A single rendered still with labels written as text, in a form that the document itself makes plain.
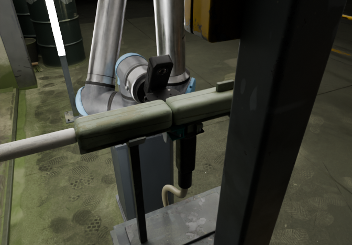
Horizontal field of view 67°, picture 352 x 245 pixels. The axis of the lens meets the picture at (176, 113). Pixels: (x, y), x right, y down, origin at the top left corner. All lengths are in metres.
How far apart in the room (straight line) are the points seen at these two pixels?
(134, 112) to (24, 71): 2.94
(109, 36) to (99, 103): 0.20
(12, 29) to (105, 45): 2.41
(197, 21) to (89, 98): 0.60
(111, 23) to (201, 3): 0.61
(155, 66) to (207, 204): 0.39
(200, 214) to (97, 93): 0.44
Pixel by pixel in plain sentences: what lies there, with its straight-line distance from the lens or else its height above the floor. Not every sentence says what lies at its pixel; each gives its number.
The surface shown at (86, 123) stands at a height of 1.15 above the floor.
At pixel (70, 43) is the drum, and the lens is 3.76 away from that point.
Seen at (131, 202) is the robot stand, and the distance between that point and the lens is 1.47.
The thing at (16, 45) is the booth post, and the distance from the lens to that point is 3.25.
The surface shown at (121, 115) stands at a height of 1.15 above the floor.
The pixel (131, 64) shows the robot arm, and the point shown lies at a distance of 0.70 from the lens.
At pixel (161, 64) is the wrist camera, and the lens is 0.53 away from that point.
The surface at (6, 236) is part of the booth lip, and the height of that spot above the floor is 0.04.
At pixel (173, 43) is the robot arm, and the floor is 1.07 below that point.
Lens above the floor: 1.37
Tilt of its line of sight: 32 degrees down
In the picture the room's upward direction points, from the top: straight up
